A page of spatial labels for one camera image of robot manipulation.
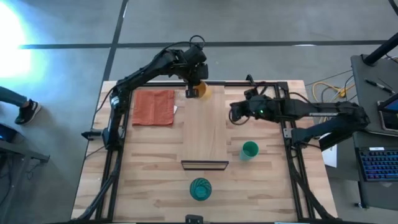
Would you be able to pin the black clamp on frame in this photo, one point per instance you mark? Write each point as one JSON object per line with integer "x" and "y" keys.
{"x": 91, "y": 134}

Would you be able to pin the plain green cup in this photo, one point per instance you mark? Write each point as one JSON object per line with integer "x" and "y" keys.
{"x": 249, "y": 151}

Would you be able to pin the white paper sheet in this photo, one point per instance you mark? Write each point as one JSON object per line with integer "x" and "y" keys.
{"x": 330, "y": 155}

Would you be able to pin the teal swirl-patterned cup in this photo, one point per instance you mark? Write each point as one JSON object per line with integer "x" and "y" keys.
{"x": 200, "y": 188}

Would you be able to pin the black diagonal pole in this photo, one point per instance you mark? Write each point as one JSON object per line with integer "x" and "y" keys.
{"x": 381, "y": 49}

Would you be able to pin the person's leg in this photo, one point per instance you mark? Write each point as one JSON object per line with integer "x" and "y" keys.
{"x": 11, "y": 96}

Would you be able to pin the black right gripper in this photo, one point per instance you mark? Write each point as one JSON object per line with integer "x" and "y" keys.
{"x": 261, "y": 107}

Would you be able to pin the person's black shoe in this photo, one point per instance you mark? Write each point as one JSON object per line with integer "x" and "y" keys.
{"x": 28, "y": 112}

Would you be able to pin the backlit keyboard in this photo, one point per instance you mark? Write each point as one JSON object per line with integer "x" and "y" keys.
{"x": 379, "y": 163}

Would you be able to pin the black pen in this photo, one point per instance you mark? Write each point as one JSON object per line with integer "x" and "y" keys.
{"x": 379, "y": 85}

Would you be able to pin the tablet in grey case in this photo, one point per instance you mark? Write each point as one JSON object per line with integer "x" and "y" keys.
{"x": 388, "y": 113}

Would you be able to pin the yellow cup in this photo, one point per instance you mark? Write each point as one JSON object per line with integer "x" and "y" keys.
{"x": 205, "y": 90}

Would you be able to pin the grey side desk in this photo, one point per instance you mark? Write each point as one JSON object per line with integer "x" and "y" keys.
{"x": 373, "y": 193}

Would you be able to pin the black aluminium rig frame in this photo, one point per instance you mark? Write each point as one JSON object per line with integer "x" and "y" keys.
{"x": 289, "y": 149}

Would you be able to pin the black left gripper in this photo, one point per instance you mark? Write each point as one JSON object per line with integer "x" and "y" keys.
{"x": 196, "y": 63}

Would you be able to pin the black camera mount on frame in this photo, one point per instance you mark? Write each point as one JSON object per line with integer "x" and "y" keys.
{"x": 250, "y": 81}

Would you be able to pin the wooden shelf with black frame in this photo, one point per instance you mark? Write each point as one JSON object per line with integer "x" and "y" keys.
{"x": 204, "y": 124}

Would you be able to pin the white towel tag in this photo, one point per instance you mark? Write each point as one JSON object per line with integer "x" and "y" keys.
{"x": 175, "y": 109}

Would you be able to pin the black table-level camera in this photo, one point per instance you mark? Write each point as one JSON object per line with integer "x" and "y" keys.
{"x": 194, "y": 219}

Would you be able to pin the orange towel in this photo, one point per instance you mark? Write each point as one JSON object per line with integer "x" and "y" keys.
{"x": 153, "y": 107}

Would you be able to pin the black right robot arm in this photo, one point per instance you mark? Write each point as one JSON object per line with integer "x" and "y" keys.
{"x": 326, "y": 113}

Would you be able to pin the dark grey stand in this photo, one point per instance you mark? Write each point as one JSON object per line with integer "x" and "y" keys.
{"x": 21, "y": 152}

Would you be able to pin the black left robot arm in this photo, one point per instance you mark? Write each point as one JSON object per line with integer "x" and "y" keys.
{"x": 140, "y": 73}

